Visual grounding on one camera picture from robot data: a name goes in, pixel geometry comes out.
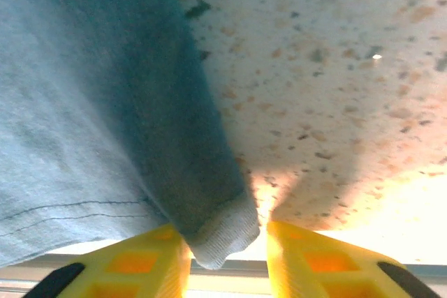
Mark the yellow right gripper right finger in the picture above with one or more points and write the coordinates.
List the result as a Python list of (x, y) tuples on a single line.
[(290, 277)]

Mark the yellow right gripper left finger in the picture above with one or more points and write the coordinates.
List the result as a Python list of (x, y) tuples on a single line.
[(167, 277)]

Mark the teal t-shirt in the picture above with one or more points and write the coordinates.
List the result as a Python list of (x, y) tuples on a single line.
[(104, 109)]

